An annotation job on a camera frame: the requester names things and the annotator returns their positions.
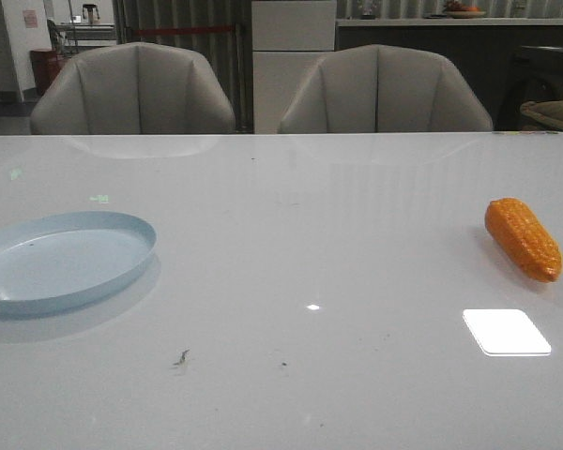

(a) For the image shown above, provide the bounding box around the orange plastic corn cob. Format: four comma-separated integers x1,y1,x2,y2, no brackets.
484,198,563,283

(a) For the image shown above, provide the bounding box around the light blue round plate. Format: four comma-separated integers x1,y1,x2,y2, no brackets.
0,211,157,318

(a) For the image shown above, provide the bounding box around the right beige upholstered chair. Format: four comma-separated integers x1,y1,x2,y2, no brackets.
278,45,493,134

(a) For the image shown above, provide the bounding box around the beige upholstered chair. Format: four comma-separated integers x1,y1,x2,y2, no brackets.
278,45,493,134
30,42,236,135

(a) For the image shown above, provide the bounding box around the white drawer cabinet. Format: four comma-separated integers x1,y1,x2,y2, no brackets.
251,1,337,134

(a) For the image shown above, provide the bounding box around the left beige upholstered chair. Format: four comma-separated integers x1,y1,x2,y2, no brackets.
30,42,236,135

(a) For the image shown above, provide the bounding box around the fruit bowl on counter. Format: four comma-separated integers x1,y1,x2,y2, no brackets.
443,0,486,19

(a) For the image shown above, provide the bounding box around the dark counter with white top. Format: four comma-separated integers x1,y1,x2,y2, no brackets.
336,18,563,130

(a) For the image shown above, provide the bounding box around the red bin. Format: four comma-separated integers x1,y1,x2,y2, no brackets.
29,49,62,96

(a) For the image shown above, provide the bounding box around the tan cushion at right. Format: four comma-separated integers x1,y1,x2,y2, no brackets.
520,100,563,132

